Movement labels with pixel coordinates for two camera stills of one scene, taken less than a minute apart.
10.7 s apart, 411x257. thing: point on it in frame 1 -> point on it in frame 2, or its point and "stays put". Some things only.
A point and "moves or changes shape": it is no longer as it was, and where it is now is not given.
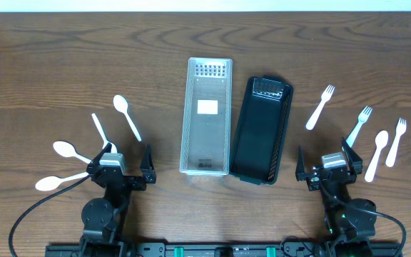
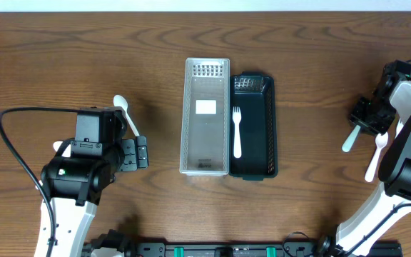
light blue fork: (362, 118) stays put
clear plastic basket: (206, 132) stays put
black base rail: (219, 249) stays put
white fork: (325, 97) -> (237, 119)
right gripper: (329, 175) -> (369, 119)
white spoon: (381, 139) stays put
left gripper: (120, 178) -> (130, 154)
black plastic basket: (260, 130) moves or changes shape
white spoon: (121, 104) stays put
